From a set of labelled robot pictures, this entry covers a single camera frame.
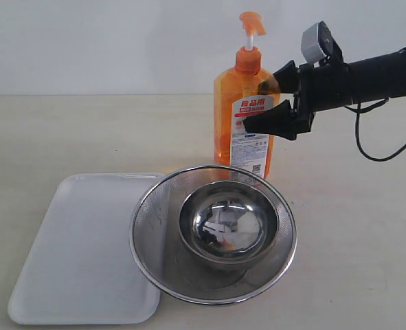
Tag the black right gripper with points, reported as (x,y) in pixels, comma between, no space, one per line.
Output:
(316,88)

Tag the orange dish soap pump bottle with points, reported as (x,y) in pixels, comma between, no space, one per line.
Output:
(242,91)

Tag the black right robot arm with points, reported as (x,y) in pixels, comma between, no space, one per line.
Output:
(373,79)

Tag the small stainless steel bowl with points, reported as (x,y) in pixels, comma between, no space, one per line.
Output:
(228,225)

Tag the white rectangular plastic tray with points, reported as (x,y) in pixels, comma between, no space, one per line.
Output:
(80,270)

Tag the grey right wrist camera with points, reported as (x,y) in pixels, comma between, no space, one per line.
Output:
(319,46)

